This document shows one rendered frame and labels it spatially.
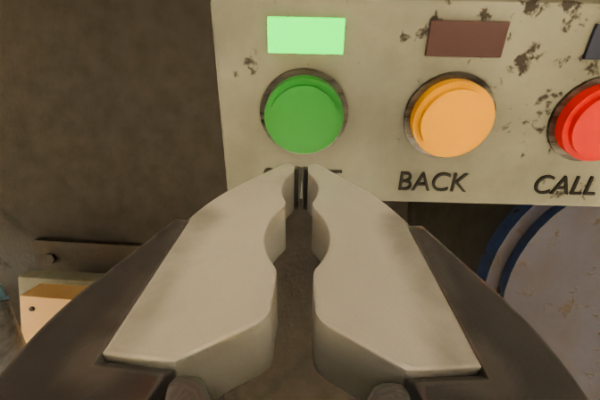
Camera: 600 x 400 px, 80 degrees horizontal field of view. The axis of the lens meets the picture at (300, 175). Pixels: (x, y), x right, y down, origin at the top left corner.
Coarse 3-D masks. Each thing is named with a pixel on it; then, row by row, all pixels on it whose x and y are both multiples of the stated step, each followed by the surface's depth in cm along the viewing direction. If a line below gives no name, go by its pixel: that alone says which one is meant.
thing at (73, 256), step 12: (36, 240) 81; (48, 240) 81; (60, 240) 82; (72, 240) 82; (84, 240) 82; (36, 252) 82; (48, 252) 82; (60, 252) 82; (72, 252) 82; (84, 252) 81; (96, 252) 81; (108, 252) 81; (120, 252) 81; (36, 264) 82; (48, 264) 82; (60, 264) 82; (72, 264) 82; (84, 264) 82; (96, 264) 82; (108, 264) 82
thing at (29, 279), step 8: (32, 272) 74; (40, 272) 74; (48, 272) 74; (56, 272) 75; (64, 272) 75; (72, 272) 75; (80, 272) 75; (88, 272) 75; (24, 280) 72; (32, 280) 72; (40, 280) 72; (48, 280) 72; (56, 280) 72; (64, 280) 72; (72, 280) 72; (80, 280) 72; (88, 280) 72; (24, 288) 72
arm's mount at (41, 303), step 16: (32, 288) 70; (48, 288) 70; (64, 288) 70; (80, 288) 71; (32, 304) 67; (48, 304) 67; (64, 304) 67; (32, 320) 67; (48, 320) 67; (32, 336) 68
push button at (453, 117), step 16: (448, 80) 18; (464, 80) 17; (432, 96) 18; (448, 96) 17; (464, 96) 17; (480, 96) 17; (416, 112) 18; (432, 112) 18; (448, 112) 18; (464, 112) 18; (480, 112) 18; (416, 128) 18; (432, 128) 18; (448, 128) 18; (464, 128) 18; (480, 128) 18; (432, 144) 18; (448, 144) 18; (464, 144) 18
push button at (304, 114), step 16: (288, 80) 17; (304, 80) 17; (320, 80) 17; (272, 96) 18; (288, 96) 17; (304, 96) 17; (320, 96) 17; (336, 96) 18; (272, 112) 18; (288, 112) 18; (304, 112) 18; (320, 112) 18; (336, 112) 18; (272, 128) 18; (288, 128) 18; (304, 128) 18; (320, 128) 18; (336, 128) 18; (288, 144) 19; (304, 144) 19; (320, 144) 18
